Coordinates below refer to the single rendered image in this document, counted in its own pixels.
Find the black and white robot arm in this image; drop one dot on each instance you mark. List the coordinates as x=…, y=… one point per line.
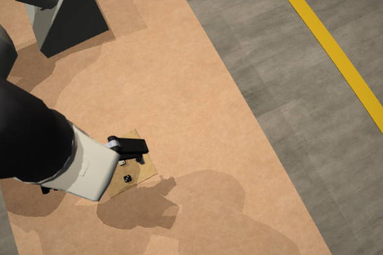
x=44, y=148

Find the tan flat mat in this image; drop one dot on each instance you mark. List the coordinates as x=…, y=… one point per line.
x=137, y=171

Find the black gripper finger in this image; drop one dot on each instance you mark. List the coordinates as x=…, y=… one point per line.
x=46, y=190
x=128, y=147

